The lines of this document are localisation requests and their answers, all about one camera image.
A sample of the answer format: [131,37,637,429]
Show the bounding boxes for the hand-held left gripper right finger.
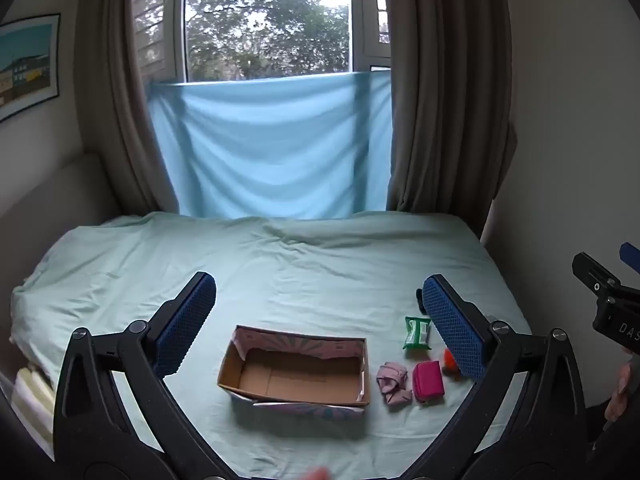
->
[400,274,587,480]

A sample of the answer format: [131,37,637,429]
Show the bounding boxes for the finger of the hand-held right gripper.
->
[572,252,625,307]
[619,242,640,276]

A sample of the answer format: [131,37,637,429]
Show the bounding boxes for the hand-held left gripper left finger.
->
[52,271,229,480]

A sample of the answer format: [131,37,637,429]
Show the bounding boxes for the green tissue packet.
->
[403,316,432,351]

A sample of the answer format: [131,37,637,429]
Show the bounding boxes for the magenta pouch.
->
[412,361,444,404]

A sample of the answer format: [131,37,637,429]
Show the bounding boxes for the pink cloth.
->
[376,363,414,407]

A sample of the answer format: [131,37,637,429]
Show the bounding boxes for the printed cardboard box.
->
[216,325,372,417]

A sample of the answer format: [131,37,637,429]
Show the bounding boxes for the person's right hand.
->
[604,360,635,423]

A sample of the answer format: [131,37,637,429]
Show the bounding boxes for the bed with pale green sheet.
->
[10,210,533,480]

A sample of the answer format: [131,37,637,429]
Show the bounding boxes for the folded white and yellow cloths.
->
[10,365,56,461]

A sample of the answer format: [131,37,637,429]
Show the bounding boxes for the light blue hanging cloth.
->
[146,71,396,221]

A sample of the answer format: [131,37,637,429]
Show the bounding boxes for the brown curtain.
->
[385,0,516,213]
[75,0,181,213]

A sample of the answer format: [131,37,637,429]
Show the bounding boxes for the window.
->
[132,0,393,83]

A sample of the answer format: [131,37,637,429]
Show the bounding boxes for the louvred window shutter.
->
[134,0,171,78]

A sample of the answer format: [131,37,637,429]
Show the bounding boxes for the tree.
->
[185,0,351,82]

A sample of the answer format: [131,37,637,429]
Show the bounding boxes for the framed wall picture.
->
[0,12,62,123]

